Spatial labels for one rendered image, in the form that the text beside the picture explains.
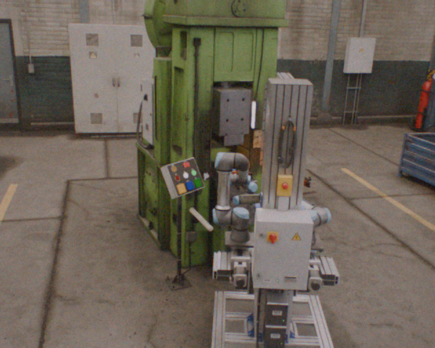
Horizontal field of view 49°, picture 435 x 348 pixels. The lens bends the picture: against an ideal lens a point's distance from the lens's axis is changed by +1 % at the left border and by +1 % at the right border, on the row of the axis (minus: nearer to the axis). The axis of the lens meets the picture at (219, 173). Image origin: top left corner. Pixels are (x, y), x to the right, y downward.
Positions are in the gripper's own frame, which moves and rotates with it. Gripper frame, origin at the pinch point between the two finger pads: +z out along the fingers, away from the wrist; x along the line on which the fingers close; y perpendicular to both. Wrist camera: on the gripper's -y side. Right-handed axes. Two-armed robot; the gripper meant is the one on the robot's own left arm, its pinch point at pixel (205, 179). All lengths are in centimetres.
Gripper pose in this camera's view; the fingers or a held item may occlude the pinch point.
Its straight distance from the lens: 406.6
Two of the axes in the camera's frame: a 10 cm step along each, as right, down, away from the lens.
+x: -6.5, 2.3, -7.3
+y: -3.5, -9.4, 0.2
